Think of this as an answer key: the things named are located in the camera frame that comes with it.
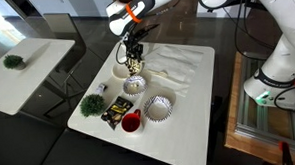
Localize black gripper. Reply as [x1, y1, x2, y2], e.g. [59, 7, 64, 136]
[124, 37, 146, 70]

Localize popcorn and chocolate pile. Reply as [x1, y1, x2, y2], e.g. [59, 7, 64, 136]
[125, 57, 144, 76]

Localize white plate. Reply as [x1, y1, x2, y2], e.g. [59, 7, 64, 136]
[110, 54, 145, 80]

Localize blue patterned bowl with popcorn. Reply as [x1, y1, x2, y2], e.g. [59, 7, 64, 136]
[121, 75, 148, 97]

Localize popcorn pieces in bowl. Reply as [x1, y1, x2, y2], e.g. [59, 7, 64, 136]
[127, 82, 144, 94]

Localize empty blue patterned bowl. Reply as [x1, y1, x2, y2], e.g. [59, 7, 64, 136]
[141, 93, 174, 124]

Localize small crumpled wrapper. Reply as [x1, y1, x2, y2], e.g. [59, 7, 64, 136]
[93, 82, 108, 95]

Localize white embossed paper towel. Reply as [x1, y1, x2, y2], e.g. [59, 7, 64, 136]
[142, 43, 205, 77]
[142, 59, 194, 99]

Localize black and gold snack bag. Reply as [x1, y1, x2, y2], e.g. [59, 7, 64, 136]
[99, 95, 136, 132]

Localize red and white mug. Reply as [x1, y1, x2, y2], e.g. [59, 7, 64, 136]
[120, 108, 144, 134]

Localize large round green plant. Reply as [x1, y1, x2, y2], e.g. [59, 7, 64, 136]
[78, 92, 107, 119]

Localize dark chair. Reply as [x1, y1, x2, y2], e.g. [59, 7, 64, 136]
[37, 10, 105, 119]

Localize white cabinet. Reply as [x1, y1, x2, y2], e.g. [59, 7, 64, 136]
[3, 0, 125, 24]

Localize wooden robot platform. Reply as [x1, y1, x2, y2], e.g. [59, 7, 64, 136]
[219, 48, 295, 165]

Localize white side table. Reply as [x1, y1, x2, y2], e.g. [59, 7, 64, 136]
[0, 35, 80, 117]

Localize small potted green plant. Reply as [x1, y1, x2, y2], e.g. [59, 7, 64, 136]
[2, 53, 27, 72]

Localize red clamp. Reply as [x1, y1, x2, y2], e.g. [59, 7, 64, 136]
[277, 139, 294, 165]

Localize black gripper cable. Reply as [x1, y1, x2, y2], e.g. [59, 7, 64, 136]
[115, 42, 130, 66]

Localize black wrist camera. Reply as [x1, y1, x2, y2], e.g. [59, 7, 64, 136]
[128, 23, 162, 44]

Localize orange strap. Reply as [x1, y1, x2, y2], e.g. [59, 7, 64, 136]
[124, 3, 143, 25]

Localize black hanging cables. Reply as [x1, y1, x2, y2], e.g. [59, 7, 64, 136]
[222, 0, 280, 57]

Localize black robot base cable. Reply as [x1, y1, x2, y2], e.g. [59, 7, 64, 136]
[272, 83, 295, 114]

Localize aluminium frame rails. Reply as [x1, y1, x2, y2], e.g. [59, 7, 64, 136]
[231, 49, 295, 154]

